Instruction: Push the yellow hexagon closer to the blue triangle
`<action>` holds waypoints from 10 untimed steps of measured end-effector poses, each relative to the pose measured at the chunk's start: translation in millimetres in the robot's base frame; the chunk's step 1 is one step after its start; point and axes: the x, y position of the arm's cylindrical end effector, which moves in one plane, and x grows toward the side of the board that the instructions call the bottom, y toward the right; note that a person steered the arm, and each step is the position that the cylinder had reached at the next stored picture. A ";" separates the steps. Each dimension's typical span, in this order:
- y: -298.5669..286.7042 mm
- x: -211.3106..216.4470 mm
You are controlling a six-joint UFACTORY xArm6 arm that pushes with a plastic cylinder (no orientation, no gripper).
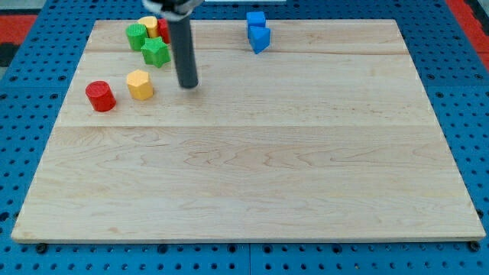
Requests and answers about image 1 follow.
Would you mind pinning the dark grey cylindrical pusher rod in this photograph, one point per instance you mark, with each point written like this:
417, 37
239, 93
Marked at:
181, 40

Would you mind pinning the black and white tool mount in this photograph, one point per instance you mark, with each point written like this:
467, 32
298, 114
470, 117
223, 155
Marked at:
172, 9

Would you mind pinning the yellow hexagon block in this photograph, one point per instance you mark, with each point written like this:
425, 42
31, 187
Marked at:
140, 85

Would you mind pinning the blue triangle block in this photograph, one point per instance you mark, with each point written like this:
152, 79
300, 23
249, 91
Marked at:
259, 38

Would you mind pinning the red block at back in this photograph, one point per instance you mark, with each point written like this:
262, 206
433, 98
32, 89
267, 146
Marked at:
164, 30

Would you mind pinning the yellow block at back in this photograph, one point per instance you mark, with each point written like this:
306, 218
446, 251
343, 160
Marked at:
151, 24

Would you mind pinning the green star block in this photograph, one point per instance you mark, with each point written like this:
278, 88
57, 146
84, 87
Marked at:
155, 52

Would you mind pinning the green cylinder block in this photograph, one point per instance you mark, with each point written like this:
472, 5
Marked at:
136, 35

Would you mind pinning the blue cube block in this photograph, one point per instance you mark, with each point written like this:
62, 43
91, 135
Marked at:
255, 19

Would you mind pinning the red cylinder block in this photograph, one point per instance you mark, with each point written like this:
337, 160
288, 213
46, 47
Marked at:
100, 96

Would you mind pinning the light wooden board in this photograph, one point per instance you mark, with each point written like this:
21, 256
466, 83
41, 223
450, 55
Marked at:
327, 136

